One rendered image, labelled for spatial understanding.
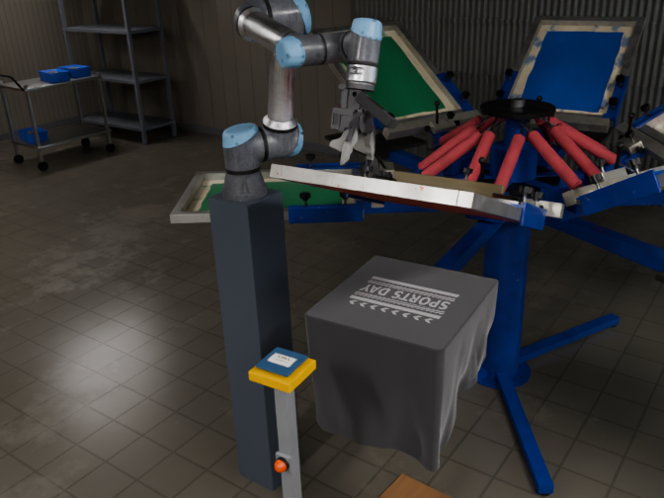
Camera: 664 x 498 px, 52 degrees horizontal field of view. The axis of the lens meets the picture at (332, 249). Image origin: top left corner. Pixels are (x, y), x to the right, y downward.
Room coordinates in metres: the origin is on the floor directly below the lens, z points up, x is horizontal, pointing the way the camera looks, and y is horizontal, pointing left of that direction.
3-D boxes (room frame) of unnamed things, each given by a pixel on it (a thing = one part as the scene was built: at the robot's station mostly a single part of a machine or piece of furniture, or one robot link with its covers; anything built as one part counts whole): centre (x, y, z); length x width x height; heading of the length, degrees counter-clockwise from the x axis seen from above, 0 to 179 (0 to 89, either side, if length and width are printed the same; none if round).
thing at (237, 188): (2.18, 0.29, 1.25); 0.15 x 0.15 x 0.10
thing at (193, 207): (2.85, 0.10, 1.05); 1.08 x 0.61 x 0.23; 89
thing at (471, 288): (1.87, -0.22, 0.95); 0.48 x 0.44 x 0.01; 149
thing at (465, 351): (1.77, -0.40, 0.74); 0.46 x 0.04 x 0.42; 149
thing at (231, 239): (2.18, 0.29, 0.60); 0.18 x 0.18 x 1.20; 54
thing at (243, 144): (2.18, 0.28, 1.37); 0.13 x 0.12 x 0.14; 117
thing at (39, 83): (7.06, 2.84, 0.48); 1.02 x 0.60 x 0.96; 146
